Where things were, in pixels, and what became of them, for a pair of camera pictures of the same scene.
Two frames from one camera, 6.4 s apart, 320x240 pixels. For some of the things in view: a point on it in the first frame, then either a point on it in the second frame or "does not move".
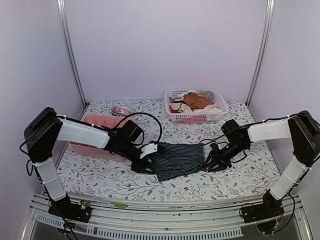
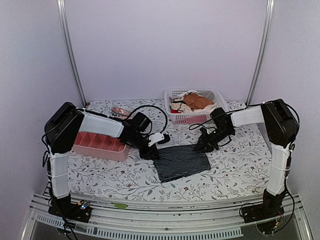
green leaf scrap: (119, 205) does not move
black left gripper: (140, 167) → (147, 155)
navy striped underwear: (173, 160) does not move
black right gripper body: (224, 156) → (213, 139)
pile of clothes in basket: (194, 101) does not move
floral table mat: (86, 178) does not move
